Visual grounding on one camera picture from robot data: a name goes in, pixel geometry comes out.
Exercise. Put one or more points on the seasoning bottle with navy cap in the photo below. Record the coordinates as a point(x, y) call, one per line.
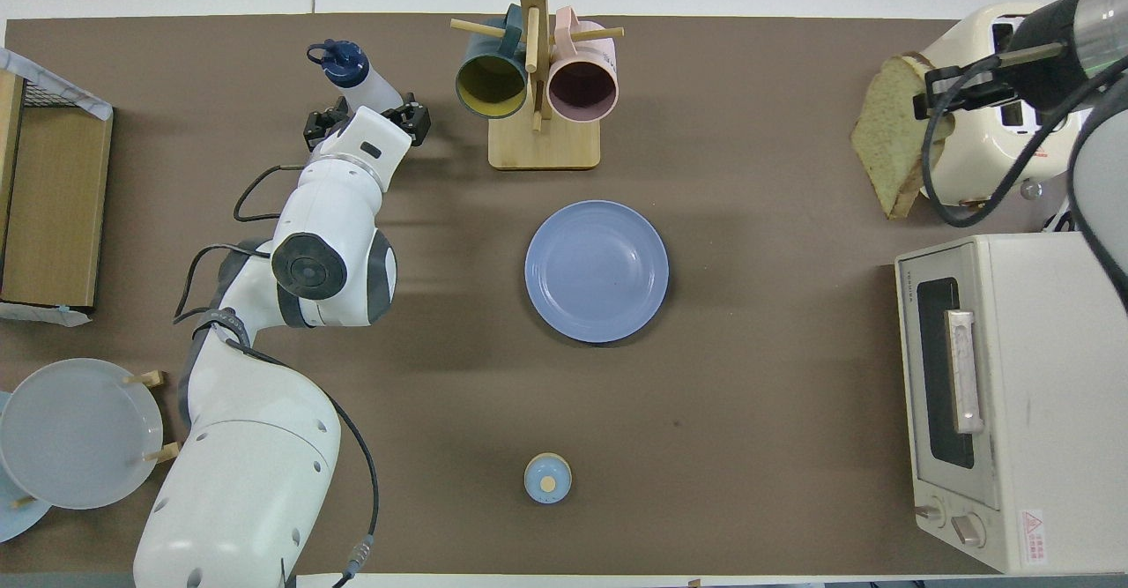
point(366, 81)

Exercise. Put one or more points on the blue round plate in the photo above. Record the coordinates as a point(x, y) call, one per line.
point(597, 271)

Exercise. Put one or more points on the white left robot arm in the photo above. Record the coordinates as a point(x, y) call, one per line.
point(247, 465)

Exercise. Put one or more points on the pale grey plate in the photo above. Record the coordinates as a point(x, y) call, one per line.
point(79, 434)

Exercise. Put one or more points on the white toaster oven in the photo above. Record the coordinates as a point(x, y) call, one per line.
point(1049, 394)

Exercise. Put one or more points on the teal mug with yellow inside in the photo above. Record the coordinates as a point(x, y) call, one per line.
point(491, 85)

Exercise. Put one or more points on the toasted bread slice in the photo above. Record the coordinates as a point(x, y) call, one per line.
point(894, 143)

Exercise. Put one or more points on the white paper scrap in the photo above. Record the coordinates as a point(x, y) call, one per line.
point(44, 313)

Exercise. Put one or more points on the wooden mug tree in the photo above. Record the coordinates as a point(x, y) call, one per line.
point(545, 143)

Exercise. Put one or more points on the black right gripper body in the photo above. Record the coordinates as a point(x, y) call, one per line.
point(1053, 50)

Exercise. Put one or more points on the cream two-slot toaster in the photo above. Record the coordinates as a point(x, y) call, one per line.
point(987, 152)

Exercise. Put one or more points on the white grid-patterned cloth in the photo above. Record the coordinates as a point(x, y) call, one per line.
point(53, 81)

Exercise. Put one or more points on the brown table mat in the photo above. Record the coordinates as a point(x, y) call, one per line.
point(749, 394)

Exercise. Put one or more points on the wooden plate rack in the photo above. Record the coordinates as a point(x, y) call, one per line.
point(167, 453)

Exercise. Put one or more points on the pink mug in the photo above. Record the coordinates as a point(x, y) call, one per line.
point(582, 85)

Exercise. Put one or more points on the light blue plate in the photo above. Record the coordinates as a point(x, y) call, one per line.
point(13, 522)

